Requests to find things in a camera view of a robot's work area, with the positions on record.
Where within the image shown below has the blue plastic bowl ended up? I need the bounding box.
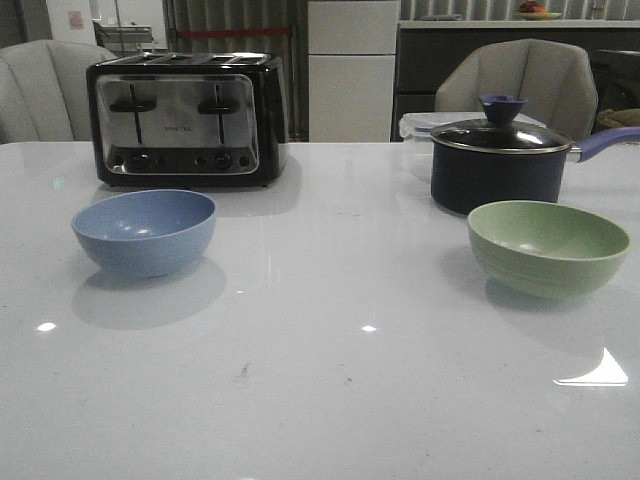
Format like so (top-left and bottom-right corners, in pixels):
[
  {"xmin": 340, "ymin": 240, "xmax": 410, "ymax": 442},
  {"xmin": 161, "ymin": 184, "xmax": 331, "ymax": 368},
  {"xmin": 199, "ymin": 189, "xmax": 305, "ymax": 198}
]
[{"xmin": 71, "ymin": 189, "xmax": 216, "ymax": 278}]

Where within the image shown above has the green plastic bowl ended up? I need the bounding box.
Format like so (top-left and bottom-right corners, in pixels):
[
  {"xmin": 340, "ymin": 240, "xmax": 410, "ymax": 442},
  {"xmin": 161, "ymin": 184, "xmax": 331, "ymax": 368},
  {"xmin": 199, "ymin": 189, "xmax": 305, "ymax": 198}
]
[{"xmin": 467, "ymin": 200, "xmax": 631, "ymax": 300}]

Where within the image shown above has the clear plastic food container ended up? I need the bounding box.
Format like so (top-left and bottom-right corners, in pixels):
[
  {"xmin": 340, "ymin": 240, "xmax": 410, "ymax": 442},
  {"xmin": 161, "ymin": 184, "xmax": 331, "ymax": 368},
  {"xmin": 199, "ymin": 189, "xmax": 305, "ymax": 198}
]
[{"xmin": 399, "ymin": 111, "xmax": 546, "ymax": 182}]

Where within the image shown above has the dark blue saucepan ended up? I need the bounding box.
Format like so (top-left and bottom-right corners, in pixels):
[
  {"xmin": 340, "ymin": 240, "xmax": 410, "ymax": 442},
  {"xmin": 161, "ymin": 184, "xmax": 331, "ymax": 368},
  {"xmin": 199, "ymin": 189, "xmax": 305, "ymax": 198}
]
[{"xmin": 431, "ymin": 127, "xmax": 639, "ymax": 215}]

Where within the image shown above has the white refrigerator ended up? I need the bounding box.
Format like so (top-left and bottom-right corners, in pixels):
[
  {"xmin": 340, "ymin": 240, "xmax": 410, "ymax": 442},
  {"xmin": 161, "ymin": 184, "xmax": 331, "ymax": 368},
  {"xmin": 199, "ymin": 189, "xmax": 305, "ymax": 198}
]
[{"xmin": 308, "ymin": 1, "xmax": 400, "ymax": 143}]

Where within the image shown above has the black and steel toaster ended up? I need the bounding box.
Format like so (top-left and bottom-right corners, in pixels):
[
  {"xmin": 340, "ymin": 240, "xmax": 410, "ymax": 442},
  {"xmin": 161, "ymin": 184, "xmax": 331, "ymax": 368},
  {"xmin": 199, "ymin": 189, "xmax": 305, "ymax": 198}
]
[{"xmin": 86, "ymin": 52, "xmax": 289, "ymax": 188}]

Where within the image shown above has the glass pot lid blue knob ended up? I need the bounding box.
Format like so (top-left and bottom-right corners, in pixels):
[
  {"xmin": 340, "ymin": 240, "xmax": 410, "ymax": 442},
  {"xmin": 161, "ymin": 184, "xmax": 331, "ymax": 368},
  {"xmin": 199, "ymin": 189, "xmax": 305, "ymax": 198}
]
[{"xmin": 430, "ymin": 94, "xmax": 570, "ymax": 153}]

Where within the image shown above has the right grey upholstered chair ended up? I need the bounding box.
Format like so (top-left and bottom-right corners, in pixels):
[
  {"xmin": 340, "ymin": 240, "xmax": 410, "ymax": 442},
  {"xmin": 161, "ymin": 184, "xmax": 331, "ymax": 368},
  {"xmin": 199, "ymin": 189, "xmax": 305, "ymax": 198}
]
[{"xmin": 434, "ymin": 38, "xmax": 598, "ymax": 140}]

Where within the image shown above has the grey upholstered chair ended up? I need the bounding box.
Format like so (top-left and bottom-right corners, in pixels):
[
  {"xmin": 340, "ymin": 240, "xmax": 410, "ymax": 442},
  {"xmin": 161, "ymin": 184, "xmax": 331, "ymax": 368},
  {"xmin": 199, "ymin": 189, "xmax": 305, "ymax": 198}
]
[
  {"xmin": 1, "ymin": 40, "xmax": 115, "ymax": 144},
  {"xmin": 434, "ymin": 38, "xmax": 598, "ymax": 140}
]

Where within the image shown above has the metal rack trolley background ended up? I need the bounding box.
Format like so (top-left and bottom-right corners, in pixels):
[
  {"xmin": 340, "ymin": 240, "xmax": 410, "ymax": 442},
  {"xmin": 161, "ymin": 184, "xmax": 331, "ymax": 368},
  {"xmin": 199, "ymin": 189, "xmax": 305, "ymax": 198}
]
[{"xmin": 89, "ymin": 0, "xmax": 167, "ymax": 55}]

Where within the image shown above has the fruit plate on counter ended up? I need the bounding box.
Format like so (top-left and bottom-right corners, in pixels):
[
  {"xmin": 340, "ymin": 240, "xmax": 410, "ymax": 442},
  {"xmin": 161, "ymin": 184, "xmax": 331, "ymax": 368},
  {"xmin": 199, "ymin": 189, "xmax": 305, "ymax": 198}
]
[{"xmin": 516, "ymin": 0, "xmax": 562, "ymax": 21}]

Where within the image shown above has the left grey upholstered chair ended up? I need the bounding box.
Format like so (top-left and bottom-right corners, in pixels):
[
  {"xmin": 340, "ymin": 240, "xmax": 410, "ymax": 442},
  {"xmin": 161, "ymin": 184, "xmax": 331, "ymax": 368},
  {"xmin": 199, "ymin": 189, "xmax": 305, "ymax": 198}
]
[{"xmin": 1, "ymin": 40, "xmax": 115, "ymax": 144}]

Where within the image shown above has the dark kitchen counter cabinet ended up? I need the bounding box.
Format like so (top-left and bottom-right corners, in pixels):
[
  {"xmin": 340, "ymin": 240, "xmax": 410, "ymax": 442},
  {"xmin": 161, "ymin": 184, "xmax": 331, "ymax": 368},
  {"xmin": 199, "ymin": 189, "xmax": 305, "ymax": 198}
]
[{"xmin": 391, "ymin": 20, "xmax": 639, "ymax": 141}]

